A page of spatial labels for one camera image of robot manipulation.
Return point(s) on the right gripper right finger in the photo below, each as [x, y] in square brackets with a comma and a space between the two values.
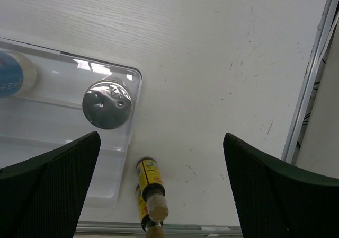
[276, 199]

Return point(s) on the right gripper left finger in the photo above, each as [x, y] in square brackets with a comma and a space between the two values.
[44, 196]

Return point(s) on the yellow small bottle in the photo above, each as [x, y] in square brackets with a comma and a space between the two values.
[152, 229]
[152, 189]

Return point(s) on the blue-label shaker bottle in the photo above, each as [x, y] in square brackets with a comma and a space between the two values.
[18, 73]
[107, 104]

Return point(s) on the white divided tray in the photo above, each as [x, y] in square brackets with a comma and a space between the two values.
[49, 115]

